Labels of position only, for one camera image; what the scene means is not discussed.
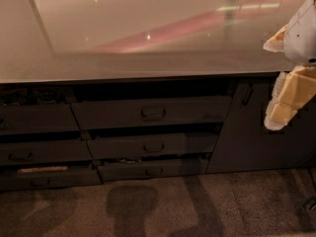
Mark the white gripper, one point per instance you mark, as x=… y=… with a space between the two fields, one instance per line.
x=302 y=39

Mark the dark grey drawer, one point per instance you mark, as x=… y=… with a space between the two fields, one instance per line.
x=48 y=180
x=36 y=119
x=152 y=145
x=43 y=152
x=149 y=112
x=152 y=169

